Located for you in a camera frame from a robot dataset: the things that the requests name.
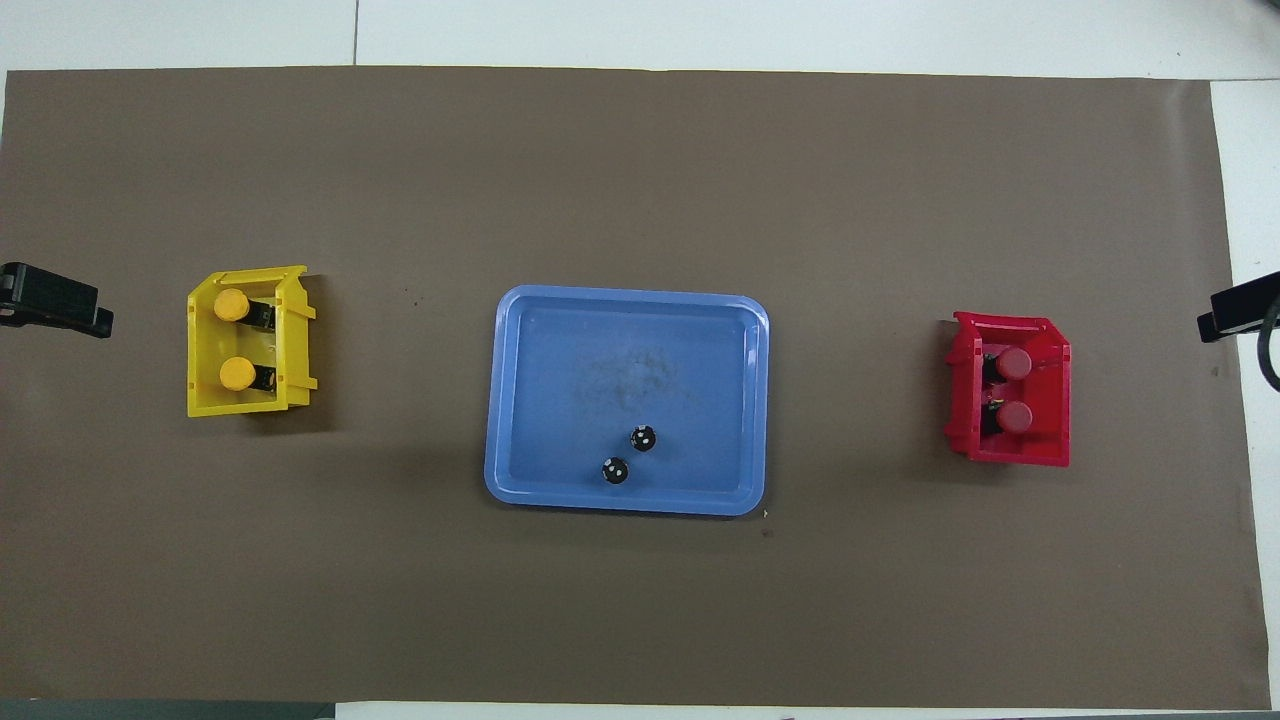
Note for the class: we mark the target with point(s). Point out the yellow push button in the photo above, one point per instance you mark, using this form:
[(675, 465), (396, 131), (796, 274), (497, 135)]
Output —
[(237, 374), (231, 305)]

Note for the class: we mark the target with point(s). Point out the red push button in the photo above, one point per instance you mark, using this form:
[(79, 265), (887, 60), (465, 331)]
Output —
[(1016, 417), (1014, 363)]

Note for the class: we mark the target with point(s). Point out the blue plastic tray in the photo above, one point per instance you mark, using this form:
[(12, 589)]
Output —
[(560, 400)]

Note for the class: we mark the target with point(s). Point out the yellow plastic storage bin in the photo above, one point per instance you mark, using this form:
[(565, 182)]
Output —
[(205, 400)]

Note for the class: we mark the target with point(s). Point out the red plastic storage bin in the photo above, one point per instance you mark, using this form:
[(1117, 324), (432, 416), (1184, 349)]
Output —
[(1050, 440)]

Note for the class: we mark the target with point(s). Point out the black cylindrical capacitor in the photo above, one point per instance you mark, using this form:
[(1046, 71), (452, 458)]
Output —
[(615, 470), (644, 438)]

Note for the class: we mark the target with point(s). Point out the brown paper table mat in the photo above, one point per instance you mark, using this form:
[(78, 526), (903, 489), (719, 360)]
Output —
[(640, 610)]

